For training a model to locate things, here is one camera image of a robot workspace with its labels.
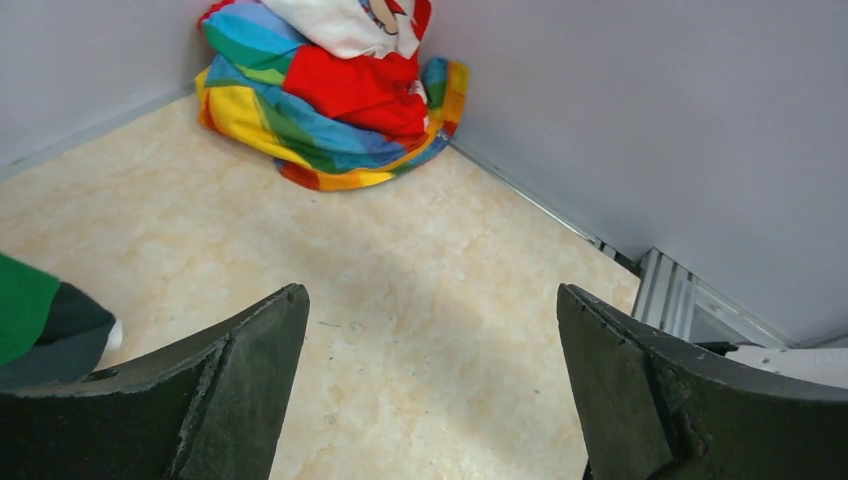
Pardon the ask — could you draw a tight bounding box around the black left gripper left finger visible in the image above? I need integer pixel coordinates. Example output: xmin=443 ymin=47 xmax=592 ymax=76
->
xmin=1 ymin=284 xmax=310 ymax=479

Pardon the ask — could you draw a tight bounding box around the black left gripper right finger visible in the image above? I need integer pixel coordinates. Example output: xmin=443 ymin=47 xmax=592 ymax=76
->
xmin=557 ymin=284 xmax=847 ymax=479

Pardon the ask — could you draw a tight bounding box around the red white cartoon jacket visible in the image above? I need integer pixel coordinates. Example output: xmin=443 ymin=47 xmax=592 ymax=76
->
xmin=263 ymin=0 xmax=433 ymax=59

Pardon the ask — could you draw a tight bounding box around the dark grey jacket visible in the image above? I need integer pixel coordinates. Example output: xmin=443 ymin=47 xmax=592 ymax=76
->
xmin=1 ymin=282 xmax=123 ymax=391

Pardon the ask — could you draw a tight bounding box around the green t-shirt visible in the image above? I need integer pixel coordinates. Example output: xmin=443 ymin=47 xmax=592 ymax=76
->
xmin=1 ymin=253 xmax=60 ymax=365

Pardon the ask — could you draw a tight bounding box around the rainbow striped garment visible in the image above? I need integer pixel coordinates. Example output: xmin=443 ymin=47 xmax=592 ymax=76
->
xmin=195 ymin=1 xmax=470 ymax=191

